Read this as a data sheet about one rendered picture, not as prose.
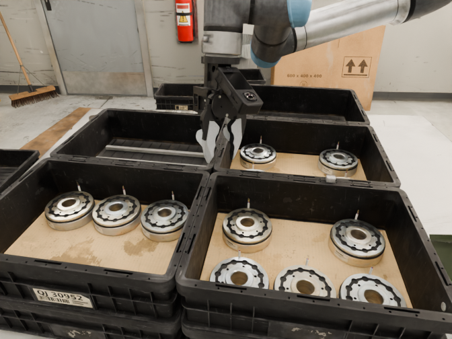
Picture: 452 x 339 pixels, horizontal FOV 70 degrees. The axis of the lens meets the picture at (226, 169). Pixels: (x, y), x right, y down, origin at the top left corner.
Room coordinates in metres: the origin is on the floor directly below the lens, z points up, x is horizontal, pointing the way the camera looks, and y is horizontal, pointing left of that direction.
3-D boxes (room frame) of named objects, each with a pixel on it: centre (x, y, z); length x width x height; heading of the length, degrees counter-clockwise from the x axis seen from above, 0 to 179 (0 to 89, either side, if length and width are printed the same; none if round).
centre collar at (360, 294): (0.32, -0.24, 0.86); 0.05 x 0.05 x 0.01
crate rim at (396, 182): (0.71, -0.19, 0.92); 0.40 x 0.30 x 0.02; 81
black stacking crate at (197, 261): (0.41, -0.14, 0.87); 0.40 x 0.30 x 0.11; 81
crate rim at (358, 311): (0.41, -0.14, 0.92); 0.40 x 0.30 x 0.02; 81
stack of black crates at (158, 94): (2.38, 0.32, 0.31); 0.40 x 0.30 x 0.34; 87
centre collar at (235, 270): (0.36, -0.02, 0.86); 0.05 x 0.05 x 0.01
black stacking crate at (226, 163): (0.71, -0.19, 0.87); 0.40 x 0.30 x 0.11; 81
